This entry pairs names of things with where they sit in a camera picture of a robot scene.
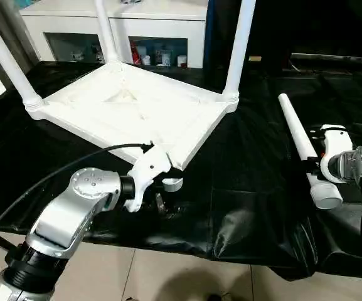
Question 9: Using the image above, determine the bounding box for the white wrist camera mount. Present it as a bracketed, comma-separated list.
[320, 124, 354, 183]
[124, 144, 172, 213]

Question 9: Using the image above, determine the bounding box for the white cabinet with glass doors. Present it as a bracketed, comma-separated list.
[20, 0, 208, 69]

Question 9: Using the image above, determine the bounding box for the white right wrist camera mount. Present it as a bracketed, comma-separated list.
[320, 124, 354, 183]

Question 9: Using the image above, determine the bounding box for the white plastic table leg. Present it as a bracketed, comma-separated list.
[277, 93, 343, 210]
[0, 4, 44, 111]
[223, 0, 257, 103]
[94, 0, 120, 64]

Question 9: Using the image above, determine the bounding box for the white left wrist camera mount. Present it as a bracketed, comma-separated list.
[124, 144, 172, 213]

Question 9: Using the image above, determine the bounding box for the long black bar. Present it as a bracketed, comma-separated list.
[290, 52, 362, 61]

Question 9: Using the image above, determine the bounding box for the grey curtain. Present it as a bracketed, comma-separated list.
[0, 0, 41, 75]

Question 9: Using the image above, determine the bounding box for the black mat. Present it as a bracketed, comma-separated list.
[0, 59, 362, 280]

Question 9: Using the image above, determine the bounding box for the black work table leg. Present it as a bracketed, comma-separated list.
[0, 231, 17, 251]

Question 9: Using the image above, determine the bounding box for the small red item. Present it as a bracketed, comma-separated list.
[129, 40, 139, 65]

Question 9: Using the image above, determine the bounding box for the white plastic table top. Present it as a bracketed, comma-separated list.
[25, 61, 240, 193]

